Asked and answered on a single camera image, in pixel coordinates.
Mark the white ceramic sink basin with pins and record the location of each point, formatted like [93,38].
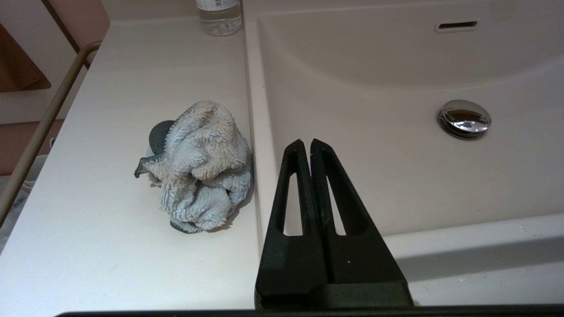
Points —
[396,176]

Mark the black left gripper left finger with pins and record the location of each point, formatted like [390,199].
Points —
[286,264]

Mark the clear uncapped plastic bottle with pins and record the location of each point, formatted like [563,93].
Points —
[219,20]

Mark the light blue fluffy cleaning cloth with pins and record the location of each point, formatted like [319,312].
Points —
[198,167]

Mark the chrome drain stopper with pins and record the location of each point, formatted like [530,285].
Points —
[465,119]

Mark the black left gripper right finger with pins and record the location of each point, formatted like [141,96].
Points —
[361,264]

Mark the beige towel rail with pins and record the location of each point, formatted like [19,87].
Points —
[44,127]

